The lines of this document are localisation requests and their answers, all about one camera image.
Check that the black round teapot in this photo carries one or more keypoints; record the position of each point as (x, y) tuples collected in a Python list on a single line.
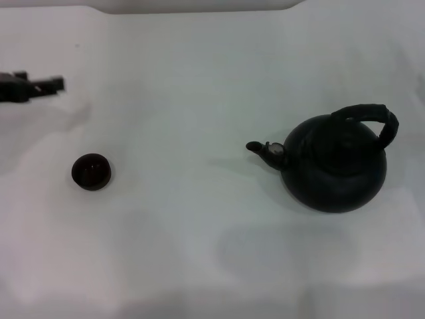
[(332, 172)]

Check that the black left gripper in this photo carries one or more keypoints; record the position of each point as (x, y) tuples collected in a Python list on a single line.
[(13, 89)]

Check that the white tablecloth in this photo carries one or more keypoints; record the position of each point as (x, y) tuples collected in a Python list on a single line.
[(186, 99)]

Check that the small dark teacup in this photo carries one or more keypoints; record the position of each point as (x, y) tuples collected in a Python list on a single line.
[(91, 172)]

